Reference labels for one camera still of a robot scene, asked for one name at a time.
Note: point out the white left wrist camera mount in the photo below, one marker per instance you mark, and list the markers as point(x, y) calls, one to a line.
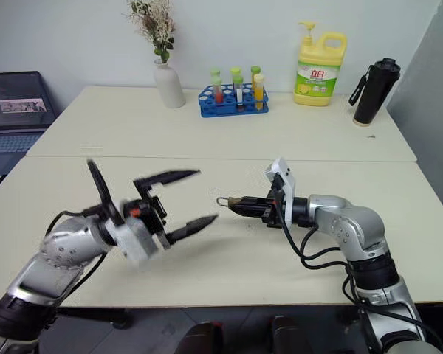
point(136, 239)

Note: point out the green-capped tube with red liquid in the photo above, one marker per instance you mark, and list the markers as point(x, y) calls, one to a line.
point(218, 90)

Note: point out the yellow-capped tube with orange liquid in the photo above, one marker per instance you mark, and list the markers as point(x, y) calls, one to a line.
point(259, 92)

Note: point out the grey open laptop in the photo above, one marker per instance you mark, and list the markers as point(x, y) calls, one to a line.
point(14, 107)

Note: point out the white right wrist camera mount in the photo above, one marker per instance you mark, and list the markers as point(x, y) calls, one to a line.
point(286, 177)

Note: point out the blue test tube rack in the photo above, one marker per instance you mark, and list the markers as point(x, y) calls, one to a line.
point(229, 110)

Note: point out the dark rounded shape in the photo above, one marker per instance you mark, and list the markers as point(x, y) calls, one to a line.
point(289, 337)
point(203, 339)

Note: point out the white ceramic vase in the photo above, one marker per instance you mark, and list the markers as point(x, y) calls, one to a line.
point(169, 86)

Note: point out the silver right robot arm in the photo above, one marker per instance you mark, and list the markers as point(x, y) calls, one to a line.
point(354, 221)

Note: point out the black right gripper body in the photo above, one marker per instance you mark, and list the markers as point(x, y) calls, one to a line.
point(274, 212)

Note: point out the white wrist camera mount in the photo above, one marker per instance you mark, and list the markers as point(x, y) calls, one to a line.
point(286, 177)
point(136, 239)

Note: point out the green-capped tube with white label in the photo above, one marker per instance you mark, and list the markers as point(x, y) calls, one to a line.
point(238, 92)

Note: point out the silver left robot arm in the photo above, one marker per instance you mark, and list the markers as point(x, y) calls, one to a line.
point(59, 254)

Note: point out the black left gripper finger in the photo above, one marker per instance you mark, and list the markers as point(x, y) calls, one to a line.
point(166, 177)
point(192, 228)

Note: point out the yellow dish soap pump bottle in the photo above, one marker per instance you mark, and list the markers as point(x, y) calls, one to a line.
point(315, 81)

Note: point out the dried flower bouquet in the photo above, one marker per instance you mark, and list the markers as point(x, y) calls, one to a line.
point(156, 26)

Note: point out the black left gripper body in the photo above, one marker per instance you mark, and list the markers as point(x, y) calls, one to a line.
point(149, 215)

